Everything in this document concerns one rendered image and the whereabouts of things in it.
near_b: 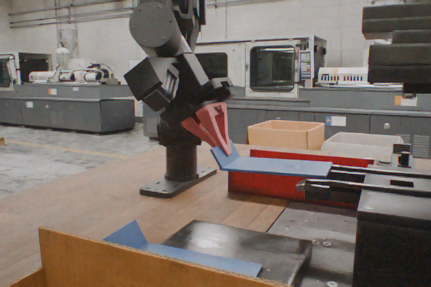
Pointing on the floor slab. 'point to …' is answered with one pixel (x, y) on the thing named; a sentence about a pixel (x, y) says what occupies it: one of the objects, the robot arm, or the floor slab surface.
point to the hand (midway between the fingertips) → (225, 150)
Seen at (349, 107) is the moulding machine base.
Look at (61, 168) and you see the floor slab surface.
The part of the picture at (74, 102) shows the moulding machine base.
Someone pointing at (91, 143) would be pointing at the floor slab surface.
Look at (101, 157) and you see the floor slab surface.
